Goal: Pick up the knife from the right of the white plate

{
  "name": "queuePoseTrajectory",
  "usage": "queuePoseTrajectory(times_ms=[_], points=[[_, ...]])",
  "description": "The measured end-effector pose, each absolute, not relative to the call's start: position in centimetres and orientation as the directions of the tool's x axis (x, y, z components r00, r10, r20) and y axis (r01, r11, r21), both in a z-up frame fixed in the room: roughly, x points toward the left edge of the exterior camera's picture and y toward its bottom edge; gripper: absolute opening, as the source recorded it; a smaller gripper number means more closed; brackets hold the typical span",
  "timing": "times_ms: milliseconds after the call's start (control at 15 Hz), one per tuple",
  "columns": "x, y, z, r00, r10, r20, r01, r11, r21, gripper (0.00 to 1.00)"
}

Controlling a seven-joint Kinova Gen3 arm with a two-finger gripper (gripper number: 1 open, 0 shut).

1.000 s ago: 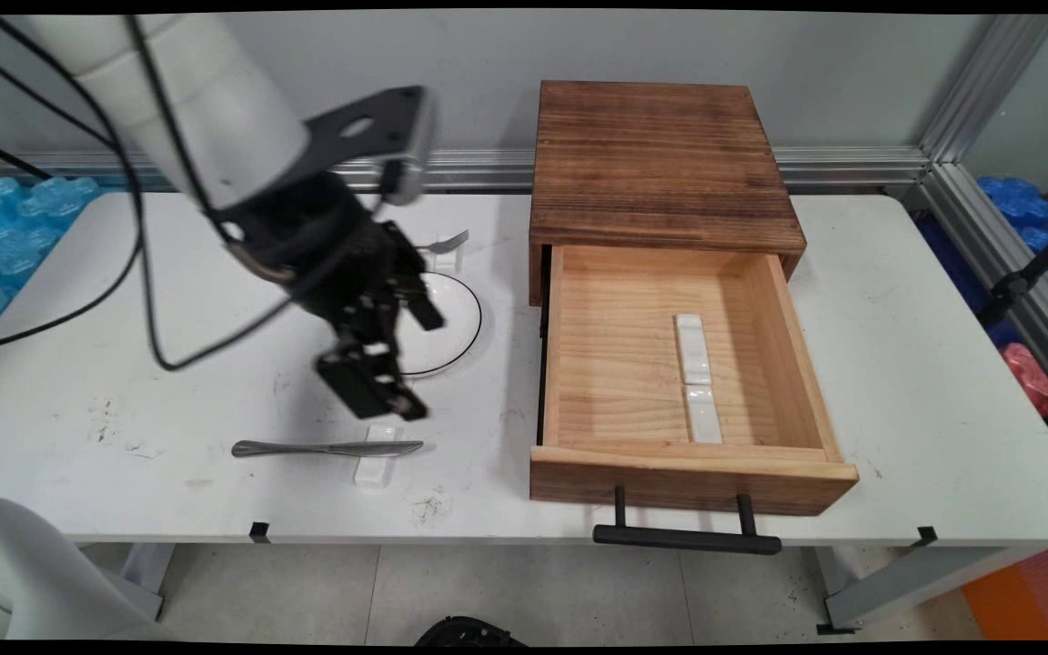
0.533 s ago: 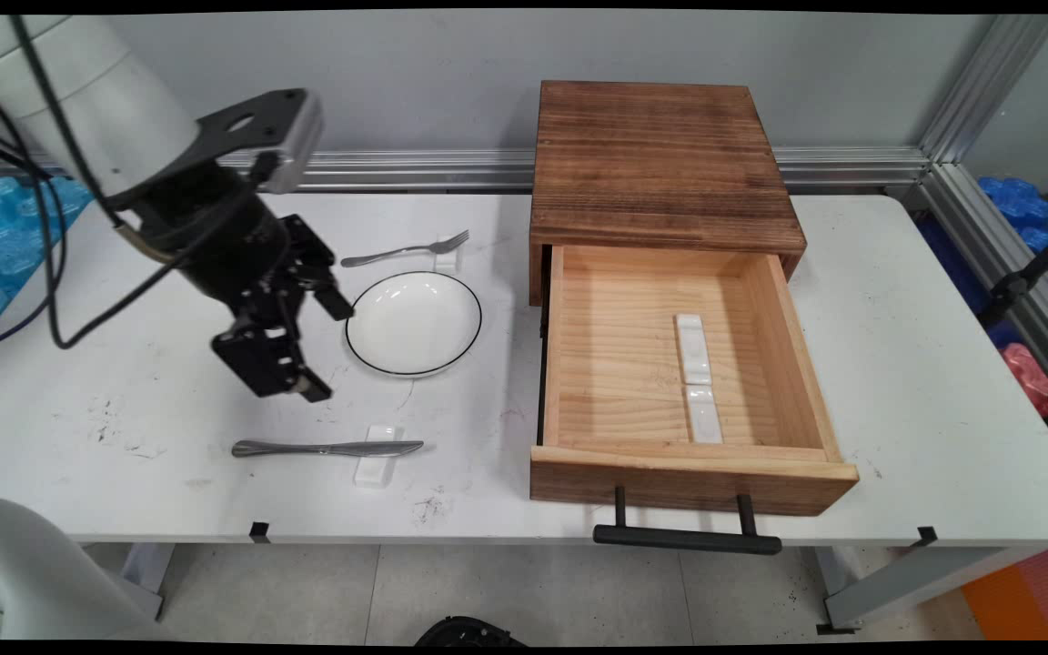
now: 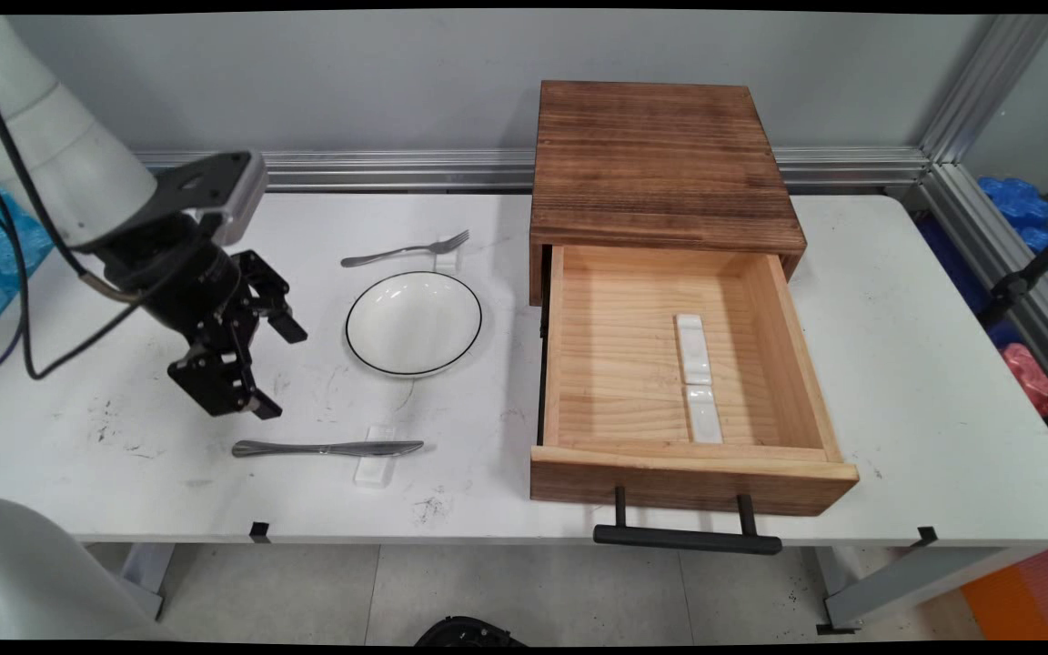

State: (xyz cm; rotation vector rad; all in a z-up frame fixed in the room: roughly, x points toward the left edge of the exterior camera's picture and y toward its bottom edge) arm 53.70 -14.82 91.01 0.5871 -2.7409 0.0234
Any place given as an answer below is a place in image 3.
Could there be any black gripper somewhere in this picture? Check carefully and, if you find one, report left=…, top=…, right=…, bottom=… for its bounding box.
left=101, top=218, right=309, bottom=422

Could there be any silver table knife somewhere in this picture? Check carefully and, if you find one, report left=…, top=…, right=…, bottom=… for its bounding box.
left=232, top=439, right=425, bottom=459

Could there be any light wooden drawer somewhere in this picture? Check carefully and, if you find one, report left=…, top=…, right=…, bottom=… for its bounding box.
left=529, top=244, right=860, bottom=556

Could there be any white plate with black rim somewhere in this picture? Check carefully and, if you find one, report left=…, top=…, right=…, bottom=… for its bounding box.
left=345, top=271, right=484, bottom=378

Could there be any silver fork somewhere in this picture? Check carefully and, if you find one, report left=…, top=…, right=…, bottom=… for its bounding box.
left=340, top=229, right=471, bottom=268

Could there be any grey table leg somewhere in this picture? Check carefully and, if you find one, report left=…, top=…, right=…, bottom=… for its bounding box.
left=815, top=546, right=1048, bottom=635
left=119, top=544, right=176, bottom=621

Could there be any black machine with wiring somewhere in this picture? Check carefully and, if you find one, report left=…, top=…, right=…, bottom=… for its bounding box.
left=415, top=616, right=527, bottom=649

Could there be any dark wooden cabinet case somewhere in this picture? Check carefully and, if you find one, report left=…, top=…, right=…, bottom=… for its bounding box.
left=529, top=80, right=808, bottom=307

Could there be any black tripod pole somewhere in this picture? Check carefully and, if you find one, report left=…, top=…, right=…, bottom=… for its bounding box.
left=979, top=214, right=1048, bottom=330

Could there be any red plastic bag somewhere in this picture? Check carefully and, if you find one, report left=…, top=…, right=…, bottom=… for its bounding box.
left=1002, top=343, right=1048, bottom=419

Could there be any orange box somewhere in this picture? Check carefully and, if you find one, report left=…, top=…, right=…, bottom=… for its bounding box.
left=961, top=546, right=1048, bottom=640

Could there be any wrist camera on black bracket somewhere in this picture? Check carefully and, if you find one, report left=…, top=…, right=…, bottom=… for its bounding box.
left=115, top=150, right=268, bottom=248

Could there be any long aluminium frame rail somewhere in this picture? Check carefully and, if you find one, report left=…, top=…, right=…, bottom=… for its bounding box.
left=128, top=146, right=930, bottom=194

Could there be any black cable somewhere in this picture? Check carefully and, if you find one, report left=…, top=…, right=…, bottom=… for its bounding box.
left=0, top=41, right=125, bottom=297
left=0, top=164, right=147, bottom=385

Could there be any aluminium frame side rail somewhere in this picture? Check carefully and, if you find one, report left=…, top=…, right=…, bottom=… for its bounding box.
left=920, top=162, right=1048, bottom=410

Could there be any aluminium frame post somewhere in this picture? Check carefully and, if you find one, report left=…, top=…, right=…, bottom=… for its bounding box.
left=920, top=14, right=1048, bottom=165

